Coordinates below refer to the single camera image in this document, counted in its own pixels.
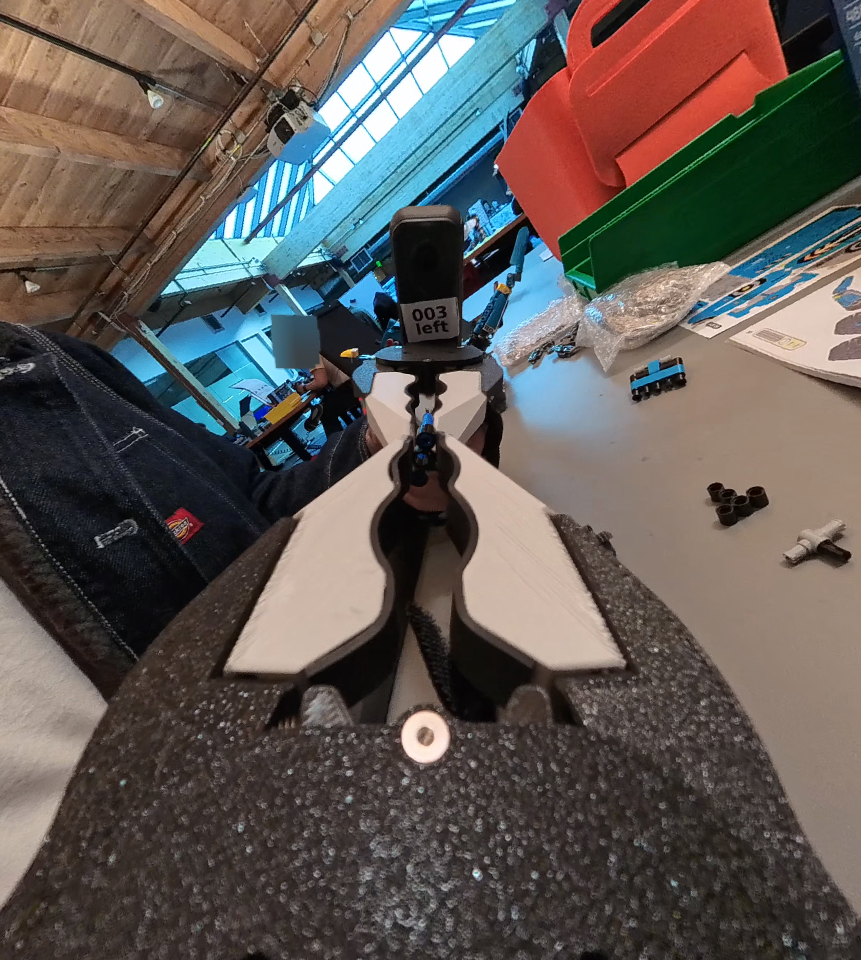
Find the blue black beam assembly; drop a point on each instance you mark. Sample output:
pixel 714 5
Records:
pixel 659 379

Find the large clear plastic bag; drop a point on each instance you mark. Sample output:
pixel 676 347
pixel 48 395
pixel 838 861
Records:
pixel 648 307

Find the dark denim jacket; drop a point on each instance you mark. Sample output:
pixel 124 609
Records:
pixel 63 450

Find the black connector cluster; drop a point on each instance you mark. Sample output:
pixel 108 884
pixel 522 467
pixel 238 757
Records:
pixel 738 504

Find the grey T-shaped connector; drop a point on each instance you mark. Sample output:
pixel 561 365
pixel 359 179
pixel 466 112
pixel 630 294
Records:
pixel 813 541

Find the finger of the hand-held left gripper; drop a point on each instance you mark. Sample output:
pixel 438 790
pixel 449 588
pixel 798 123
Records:
pixel 389 405
pixel 464 405

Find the blue yellow toy crane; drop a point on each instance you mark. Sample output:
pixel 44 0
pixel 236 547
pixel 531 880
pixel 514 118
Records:
pixel 502 292

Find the white ceiling device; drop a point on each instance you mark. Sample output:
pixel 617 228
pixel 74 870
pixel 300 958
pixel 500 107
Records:
pixel 292 127

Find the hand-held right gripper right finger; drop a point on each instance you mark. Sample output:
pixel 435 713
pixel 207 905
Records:
pixel 535 592

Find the small clear plastic bag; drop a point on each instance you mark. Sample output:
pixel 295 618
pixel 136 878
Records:
pixel 543 330

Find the grey desk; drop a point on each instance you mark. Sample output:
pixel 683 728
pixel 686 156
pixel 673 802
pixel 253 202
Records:
pixel 775 675

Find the orange plastic carrier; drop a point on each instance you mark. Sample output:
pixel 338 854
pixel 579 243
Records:
pixel 663 90

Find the track spotlight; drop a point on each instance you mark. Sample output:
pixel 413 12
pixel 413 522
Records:
pixel 31 283
pixel 153 96

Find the white shirt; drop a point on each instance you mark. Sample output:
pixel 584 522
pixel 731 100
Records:
pixel 10 712

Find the blue sticker sheet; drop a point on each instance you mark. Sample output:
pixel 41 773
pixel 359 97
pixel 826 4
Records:
pixel 775 285

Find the green plastic bin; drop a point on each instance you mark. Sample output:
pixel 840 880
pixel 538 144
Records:
pixel 738 180

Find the instruction booklet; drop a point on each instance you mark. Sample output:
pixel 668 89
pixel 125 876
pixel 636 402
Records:
pixel 850 337

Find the person's left forearm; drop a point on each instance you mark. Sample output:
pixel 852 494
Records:
pixel 310 480

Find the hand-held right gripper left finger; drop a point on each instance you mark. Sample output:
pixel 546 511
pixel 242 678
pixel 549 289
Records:
pixel 310 592

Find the person's left hand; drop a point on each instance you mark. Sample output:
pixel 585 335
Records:
pixel 423 499

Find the blue black pin connector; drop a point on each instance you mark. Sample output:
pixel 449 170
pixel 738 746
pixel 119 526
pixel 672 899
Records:
pixel 423 450

